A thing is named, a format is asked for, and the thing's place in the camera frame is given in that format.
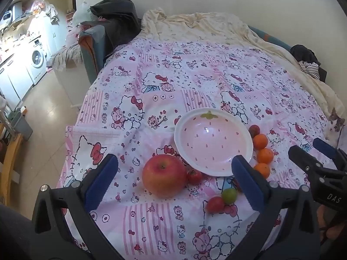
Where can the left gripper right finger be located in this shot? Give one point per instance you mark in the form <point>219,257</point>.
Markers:
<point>287,225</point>

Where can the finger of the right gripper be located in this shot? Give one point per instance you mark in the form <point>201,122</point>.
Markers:
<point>303,159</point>
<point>325,148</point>

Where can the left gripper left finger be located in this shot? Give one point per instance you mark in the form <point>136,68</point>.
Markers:
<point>52,238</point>

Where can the orange mandarin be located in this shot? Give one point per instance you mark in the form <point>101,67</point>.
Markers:
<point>260,141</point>
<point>263,169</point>
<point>265,156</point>

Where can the dark red strawberry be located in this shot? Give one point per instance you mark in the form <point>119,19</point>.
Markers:
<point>254,130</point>

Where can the green plum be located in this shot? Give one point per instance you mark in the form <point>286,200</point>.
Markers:
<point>229,196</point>

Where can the red cherry tomato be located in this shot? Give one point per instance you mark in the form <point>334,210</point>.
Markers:
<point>215,205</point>
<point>194,177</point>

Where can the large red apple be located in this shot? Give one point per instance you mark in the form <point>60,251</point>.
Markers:
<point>164,176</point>

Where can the wooden chair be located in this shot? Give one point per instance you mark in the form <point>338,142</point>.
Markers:
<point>8,174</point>

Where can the black striped clothes pile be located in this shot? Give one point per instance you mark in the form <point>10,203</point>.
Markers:
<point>308,62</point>

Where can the pink strawberry pattern plate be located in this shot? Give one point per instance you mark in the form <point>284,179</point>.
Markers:
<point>208,139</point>

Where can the white cabinet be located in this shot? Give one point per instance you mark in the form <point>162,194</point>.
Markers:
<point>74,79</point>

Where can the pink Hello Kitty bedsheet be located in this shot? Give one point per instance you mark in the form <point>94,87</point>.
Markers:
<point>131,110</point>

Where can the white washing machine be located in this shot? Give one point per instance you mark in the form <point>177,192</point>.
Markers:
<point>36,59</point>

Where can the black bag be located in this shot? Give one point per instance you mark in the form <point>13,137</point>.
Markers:
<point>119,20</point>

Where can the teal orange bed frame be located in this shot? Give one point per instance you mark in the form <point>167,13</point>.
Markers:
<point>93,47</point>

